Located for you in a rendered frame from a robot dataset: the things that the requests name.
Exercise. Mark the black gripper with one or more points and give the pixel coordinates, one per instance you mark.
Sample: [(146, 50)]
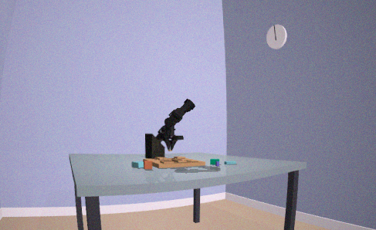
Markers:
[(172, 142)]

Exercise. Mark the small green block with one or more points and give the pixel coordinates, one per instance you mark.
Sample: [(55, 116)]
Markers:
[(212, 161)]

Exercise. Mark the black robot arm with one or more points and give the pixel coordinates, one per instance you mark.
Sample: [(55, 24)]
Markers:
[(175, 117)]

